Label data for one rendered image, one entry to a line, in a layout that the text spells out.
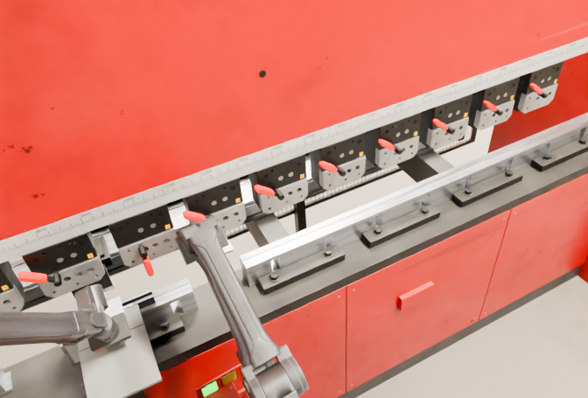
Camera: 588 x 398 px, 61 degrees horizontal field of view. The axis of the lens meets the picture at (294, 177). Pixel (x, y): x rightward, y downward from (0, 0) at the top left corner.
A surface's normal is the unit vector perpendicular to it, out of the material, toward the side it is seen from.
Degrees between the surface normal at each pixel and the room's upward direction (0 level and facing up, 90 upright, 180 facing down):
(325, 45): 90
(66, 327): 63
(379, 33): 90
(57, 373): 0
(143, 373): 0
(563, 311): 0
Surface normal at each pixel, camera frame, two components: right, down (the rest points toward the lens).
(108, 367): -0.06, -0.77
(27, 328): 0.90, -0.43
